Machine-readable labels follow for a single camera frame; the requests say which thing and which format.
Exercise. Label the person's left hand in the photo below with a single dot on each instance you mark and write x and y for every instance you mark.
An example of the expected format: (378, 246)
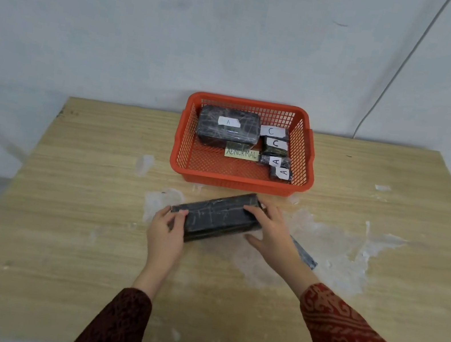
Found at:
(164, 242)

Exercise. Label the person's right hand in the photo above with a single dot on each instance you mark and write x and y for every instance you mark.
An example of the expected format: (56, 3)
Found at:
(276, 241)

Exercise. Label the person's right thumb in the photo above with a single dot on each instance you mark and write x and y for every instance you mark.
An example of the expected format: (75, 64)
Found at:
(253, 240)

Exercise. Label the person's left thumb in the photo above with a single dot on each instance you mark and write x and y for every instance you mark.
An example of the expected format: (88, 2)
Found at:
(181, 219)

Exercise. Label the long black box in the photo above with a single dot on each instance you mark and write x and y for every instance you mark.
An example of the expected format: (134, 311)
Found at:
(217, 217)

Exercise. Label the person's left forearm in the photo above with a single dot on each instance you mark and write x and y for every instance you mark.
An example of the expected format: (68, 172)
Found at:
(126, 316)

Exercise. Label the flat black wrapped piece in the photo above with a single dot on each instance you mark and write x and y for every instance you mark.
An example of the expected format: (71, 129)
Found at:
(305, 256)

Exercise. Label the orange plastic basket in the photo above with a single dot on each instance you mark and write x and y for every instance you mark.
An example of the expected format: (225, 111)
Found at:
(229, 173)

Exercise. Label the small black packet white label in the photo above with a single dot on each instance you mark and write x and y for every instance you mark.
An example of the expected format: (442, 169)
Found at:
(281, 173)
(273, 132)
(275, 161)
(275, 145)

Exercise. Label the pale green paper label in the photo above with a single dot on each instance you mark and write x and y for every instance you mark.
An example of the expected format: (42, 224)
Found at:
(241, 153)

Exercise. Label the large black wrapped box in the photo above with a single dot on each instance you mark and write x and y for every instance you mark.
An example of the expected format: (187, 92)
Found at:
(225, 134)

